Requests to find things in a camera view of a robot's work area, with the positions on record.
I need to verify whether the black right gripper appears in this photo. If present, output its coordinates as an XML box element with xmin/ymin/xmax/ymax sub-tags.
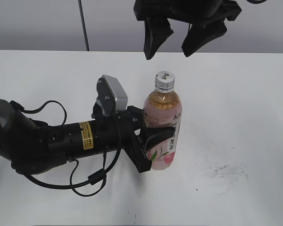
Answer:
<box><xmin>133</xmin><ymin>0</ymin><xmax>241</xmax><ymax>60</ymax></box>

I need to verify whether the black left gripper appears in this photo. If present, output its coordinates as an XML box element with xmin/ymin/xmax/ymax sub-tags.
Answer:
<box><xmin>91</xmin><ymin>104</ymin><xmax>175</xmax><ymax>173</ymax></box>

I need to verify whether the pink oolong tea bottle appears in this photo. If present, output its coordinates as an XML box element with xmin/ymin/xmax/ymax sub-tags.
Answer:
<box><xmin>143</xmin><ymin>82</ymin><xmax>182</xmax><ymax>170</ymax></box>

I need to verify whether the white bottle cap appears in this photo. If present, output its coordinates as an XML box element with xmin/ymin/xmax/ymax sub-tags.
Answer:
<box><xmin>155</xmin><ymin>71</ymin><xmax>175</xmax><ymax>93</ymax></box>

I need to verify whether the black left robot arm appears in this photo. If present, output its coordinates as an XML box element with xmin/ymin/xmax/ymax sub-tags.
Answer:
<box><xmin>0</xmin><ymin>99</ymin><xmax>175</xmax><ymax>175</ymax></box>

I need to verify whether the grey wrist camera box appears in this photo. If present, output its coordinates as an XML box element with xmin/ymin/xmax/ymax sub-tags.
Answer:
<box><xmin>96</xmin><ymin>75</ymin><xmax>128</xmax><ymax>116</ymax></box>

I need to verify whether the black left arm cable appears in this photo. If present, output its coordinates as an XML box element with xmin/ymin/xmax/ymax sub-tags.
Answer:
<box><xmin>9</xmin><ymin>100</ymin><xmax>121</xmax><ymax>197</ymax></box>

